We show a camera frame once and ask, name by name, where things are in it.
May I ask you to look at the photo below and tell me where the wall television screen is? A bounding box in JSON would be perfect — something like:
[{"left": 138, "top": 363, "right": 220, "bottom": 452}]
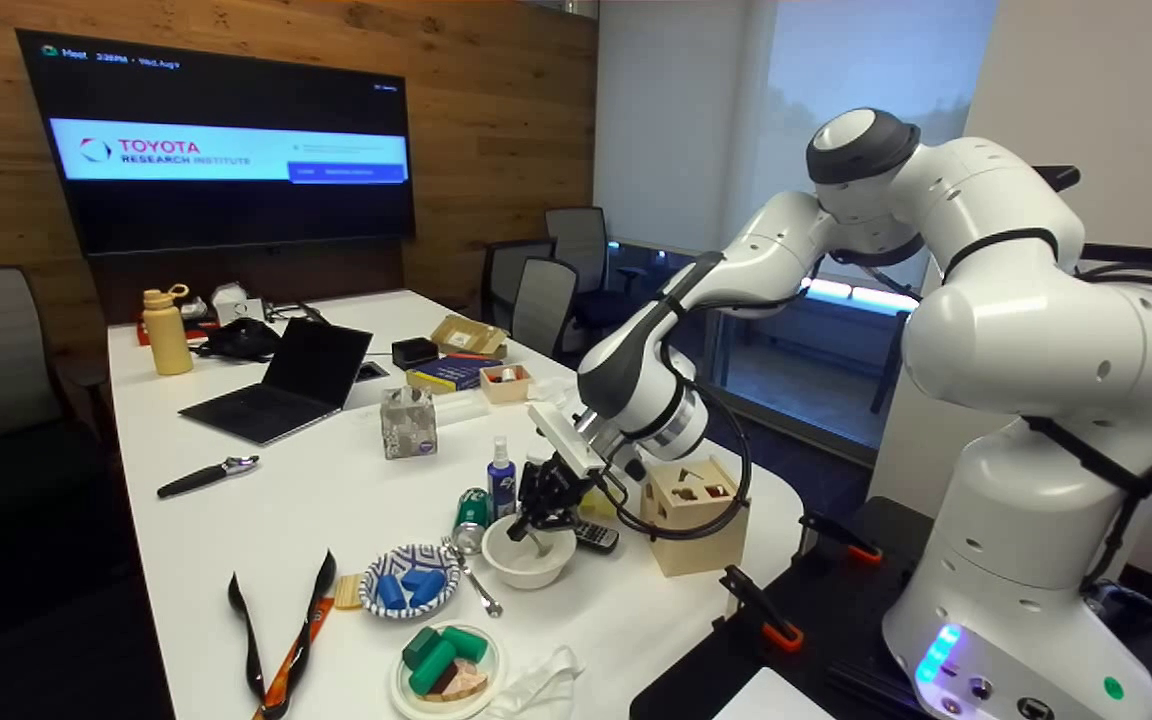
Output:
[{"left": 17, "top": 27, "right": 414, "bottom": 258}]

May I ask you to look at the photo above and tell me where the black clamp orange tip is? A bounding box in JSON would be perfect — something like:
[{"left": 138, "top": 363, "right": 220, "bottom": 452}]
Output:
[
  {"left": 718, "top": 564, "right": 809, "bottom": 656},
  {"left": 801, "top": 515, "right": 883, "bottom": 570}
]

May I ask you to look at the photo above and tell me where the white plate with blocks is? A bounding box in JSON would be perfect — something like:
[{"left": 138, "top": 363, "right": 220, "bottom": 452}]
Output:
[{"left": 387, "top": 625, "right": 505, "bottom": 720}]

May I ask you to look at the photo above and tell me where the crumpled clear plastic wrap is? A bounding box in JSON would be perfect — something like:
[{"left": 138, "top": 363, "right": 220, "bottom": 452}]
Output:
[{"left": 476, "top": 646, "right": 583, "bottom": 720}]

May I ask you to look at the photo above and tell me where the green cylinder block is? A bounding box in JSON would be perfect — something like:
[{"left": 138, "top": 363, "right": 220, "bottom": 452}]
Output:
[
  {"left": 409, "top": 654, "right": 456, "bottom": 698},
  {"left": 401, "top": 628, "right": 438, "bottom": 667}
]

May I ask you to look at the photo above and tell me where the white bowl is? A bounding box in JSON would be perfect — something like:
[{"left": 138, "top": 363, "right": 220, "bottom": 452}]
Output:
[{"left": 478, "top": 522, "right": 576, "bottom": 594}]

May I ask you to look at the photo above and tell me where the black mounting base plate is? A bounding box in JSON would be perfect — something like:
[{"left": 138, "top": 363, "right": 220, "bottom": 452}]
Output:
[{"left": 626, "top": 500, "right": 932, "bottom": 720}]

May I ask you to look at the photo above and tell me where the black laptop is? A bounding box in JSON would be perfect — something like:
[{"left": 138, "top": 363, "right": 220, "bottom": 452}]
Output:
[{"left": 182, "top": 322, "right": 373, "bottom": 443}]

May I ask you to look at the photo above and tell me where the small wooden tray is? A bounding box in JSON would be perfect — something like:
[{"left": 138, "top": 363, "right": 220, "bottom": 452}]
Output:
[{"left": 478, "top": 363, "right": 533, "bottom": 406}]

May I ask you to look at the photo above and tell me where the green rectangular block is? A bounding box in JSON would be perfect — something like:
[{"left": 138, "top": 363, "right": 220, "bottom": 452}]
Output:
[{"left": 444, "top": 625, "right": 487, "bottom": 664}]

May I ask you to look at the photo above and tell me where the hand sanitizer bottle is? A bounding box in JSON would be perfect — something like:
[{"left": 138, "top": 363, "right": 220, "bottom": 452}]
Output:
[{"left": 487, "top": 435, "right": 521, "bottom": 515}]

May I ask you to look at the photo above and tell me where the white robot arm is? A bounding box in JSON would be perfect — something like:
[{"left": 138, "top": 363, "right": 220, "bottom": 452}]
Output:
[{"left": 533, "top": 107, "right": 1152, "bottom": 720}]

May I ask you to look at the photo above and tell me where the cardboard box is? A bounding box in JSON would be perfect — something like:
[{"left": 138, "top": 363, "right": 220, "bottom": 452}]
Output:
[{"left": 431, "top": 316, "right": 507, "bottom": 362}]

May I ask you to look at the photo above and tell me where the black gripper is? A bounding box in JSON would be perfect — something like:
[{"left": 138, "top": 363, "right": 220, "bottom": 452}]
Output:
[{"left": 507, "top": 456, "right": 588, "bottom": 540}]

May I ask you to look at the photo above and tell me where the yellow water bottle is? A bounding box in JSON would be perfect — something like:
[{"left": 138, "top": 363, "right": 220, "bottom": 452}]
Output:
[{"left": 138, "top": 284, "right": 190, "bottom": 375}]

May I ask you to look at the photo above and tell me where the blue patterned paper plate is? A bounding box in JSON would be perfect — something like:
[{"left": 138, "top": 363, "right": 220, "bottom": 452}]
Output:
[{"left": 359, "top": 544, "right": 460, "bottom": 619}]

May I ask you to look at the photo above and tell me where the green can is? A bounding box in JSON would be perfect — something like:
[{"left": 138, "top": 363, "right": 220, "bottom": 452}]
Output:
[{"left": 451, "top": 489, "right": 495, "bottom": 558}]

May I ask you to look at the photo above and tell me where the black box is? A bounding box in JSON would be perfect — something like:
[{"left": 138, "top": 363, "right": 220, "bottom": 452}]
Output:
[{"left": 390, "top": 338, "right": 438, "bottom": 367}]

